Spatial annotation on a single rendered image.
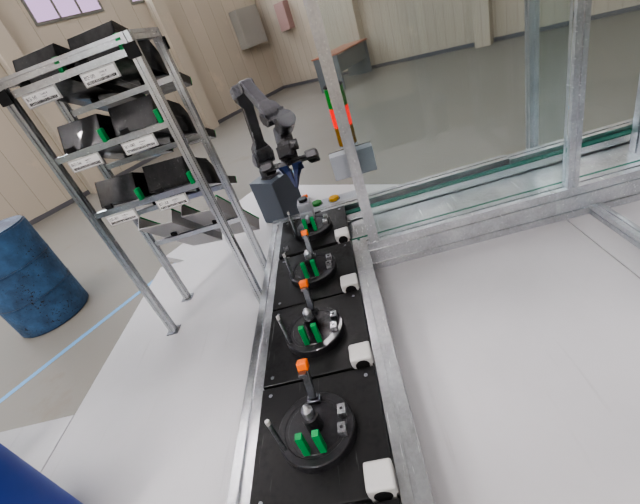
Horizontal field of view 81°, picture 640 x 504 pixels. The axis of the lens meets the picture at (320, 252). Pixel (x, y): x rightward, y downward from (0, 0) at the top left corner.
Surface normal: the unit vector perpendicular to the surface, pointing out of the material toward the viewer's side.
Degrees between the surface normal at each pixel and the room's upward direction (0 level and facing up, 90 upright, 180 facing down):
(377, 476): 0
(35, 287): 90
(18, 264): 90
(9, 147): 90
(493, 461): 0
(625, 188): 90
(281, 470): 0
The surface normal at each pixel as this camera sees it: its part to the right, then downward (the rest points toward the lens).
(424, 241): 0.03, 0.54
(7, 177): 0.79, 0.11
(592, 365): -0.29, -0.80
